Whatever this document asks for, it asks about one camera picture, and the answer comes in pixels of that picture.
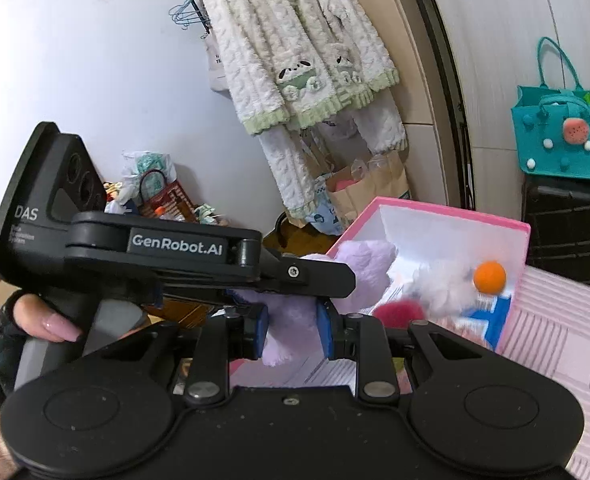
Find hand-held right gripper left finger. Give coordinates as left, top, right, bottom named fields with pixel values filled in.
left=124, top=304, right=270, bottom=408

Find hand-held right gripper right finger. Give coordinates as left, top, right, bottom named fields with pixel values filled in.
left=316, top=299, right=482, bottom=405

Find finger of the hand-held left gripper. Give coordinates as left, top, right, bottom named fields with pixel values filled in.
left=157, top=247, right=359, bottom=307

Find purple plush toy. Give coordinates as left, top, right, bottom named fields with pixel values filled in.
left=259, top=240, right=399, bottom=369

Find pink pompom ball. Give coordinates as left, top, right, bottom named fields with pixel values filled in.
left=372, top=301, right=427, bottom=327

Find white fluffy plush toy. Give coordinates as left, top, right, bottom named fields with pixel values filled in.
left=409, top=259, right=482, bottom=319

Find blue wet wipes packet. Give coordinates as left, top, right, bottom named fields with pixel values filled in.
left=467, top=294, right=514, bottom=347

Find orange makeup sponge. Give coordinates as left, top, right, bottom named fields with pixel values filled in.
left=473, top=261, right=508, bottom=295

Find pink cardboard box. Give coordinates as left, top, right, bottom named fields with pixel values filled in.
left=227, top=196, right=532, bottom=391

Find person's left hand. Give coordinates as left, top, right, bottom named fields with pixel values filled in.
left=12, top=291, right=83, bottom=344

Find blue printed white bag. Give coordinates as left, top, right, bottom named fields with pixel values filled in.
left=305, top=201, right=347, bottom=236

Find cream fluffy pajama pants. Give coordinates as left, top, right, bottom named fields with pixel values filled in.
left=259, top=94, right=409, bottom=222

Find brown paper bag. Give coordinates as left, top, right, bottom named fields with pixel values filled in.
left=325, top=151, right=410, bottom=229

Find white cloth tote bag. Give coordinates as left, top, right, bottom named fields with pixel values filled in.
left=205, top=35, right=232, bottom=92

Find black vertical pole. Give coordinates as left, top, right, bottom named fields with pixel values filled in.
left=401, top=0, right=477, bottom=211

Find cream fluffy jacket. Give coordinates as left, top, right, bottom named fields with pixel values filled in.
left=197, top=0, right=401, bottom=136

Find black suitcase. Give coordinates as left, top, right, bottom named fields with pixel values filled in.
left=521, top=172, right=590, bottom=289

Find teal felt handbag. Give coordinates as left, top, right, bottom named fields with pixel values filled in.
left=511, top=37, right=590, bottom=182

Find white wardrobe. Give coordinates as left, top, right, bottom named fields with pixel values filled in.
left=420, top=0, right=590, bottom=196

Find wire clothes hangers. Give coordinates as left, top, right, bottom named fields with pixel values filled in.
left=169, top=0, right=212, bottom=32

